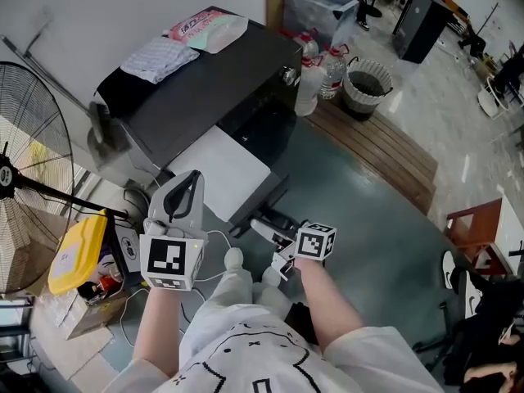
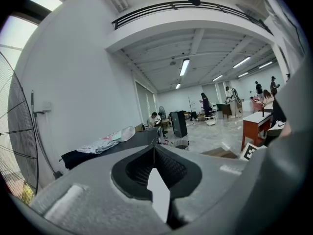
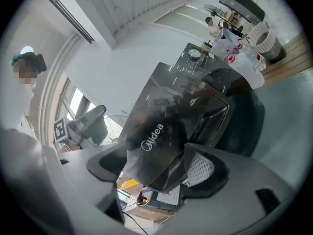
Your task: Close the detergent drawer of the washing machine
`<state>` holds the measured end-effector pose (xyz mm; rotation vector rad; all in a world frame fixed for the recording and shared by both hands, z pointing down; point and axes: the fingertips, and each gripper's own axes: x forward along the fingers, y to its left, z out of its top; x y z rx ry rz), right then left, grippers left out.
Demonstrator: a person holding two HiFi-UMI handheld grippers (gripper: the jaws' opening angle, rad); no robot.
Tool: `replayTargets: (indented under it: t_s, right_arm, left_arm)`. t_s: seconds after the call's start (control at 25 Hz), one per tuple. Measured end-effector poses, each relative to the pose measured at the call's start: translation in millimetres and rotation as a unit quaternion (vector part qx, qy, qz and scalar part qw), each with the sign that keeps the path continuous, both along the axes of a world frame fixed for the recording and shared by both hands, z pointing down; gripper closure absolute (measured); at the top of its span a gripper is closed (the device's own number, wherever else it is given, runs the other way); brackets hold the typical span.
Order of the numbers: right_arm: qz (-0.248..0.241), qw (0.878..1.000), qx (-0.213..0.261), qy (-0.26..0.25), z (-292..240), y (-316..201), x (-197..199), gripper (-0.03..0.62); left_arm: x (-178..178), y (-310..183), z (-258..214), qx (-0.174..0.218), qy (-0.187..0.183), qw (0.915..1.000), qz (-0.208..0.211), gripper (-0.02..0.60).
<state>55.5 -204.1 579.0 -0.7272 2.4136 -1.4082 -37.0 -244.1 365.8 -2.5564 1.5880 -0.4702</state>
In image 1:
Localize clear plastic storage bin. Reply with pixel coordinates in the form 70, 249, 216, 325
282, 0, 361, 49

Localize white cable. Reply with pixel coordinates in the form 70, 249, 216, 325
120, 228, 233, 348

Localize white printed shirt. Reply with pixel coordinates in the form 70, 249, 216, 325
117, 304, 448, 393

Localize black waist pouch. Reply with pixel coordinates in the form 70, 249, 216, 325
283, 300, 321, 346

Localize person's right forearm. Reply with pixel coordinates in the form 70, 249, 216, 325
293, 255, 366, 356

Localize storage bin with yellow lid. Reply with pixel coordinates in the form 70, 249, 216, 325
47, 208, 127, 307

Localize person's left forearm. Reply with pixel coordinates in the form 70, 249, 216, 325
131, 286, 188, 379

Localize white shoe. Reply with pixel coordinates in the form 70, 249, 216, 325
261, 265, 282, 289
224, 246, 246, 274

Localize white round side table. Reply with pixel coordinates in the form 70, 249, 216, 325
476, 77, 512, 119

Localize black washing machine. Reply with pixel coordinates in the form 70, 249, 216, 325
95, 6, 305, 188

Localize large black floor fan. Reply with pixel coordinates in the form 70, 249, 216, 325
0, 61, 129, 295

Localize white pull-out tray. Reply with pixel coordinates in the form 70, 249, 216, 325
166, 126, 291, 238

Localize pink plastic package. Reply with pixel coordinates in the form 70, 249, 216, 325
167, 9, 250, 55

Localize black coat rack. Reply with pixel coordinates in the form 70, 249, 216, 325
477, 1, 501, 37

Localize wooden floor platform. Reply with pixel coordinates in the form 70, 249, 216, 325
304, 95, 440, 217

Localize grey waste basket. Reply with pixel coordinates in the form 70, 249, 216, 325
341, 56, 394, 122

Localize light grey trousers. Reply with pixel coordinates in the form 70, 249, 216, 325
178, 267, 296, 344

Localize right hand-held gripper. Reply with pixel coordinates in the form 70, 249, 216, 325
249, 208, 338, 282

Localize white printed box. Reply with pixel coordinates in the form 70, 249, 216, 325
113, 224, 143, 274

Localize orange desk with white top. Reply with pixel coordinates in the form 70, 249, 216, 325
445, 196, 524, 278

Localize black cloth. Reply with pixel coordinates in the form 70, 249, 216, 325
95, 66, 157, 119

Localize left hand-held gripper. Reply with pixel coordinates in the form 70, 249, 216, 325
139, 169, 209, 292

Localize clear water bottle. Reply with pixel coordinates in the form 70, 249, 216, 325
300, 30, 321, 57
293, 52, 329, 118
318, 43, 350, 101

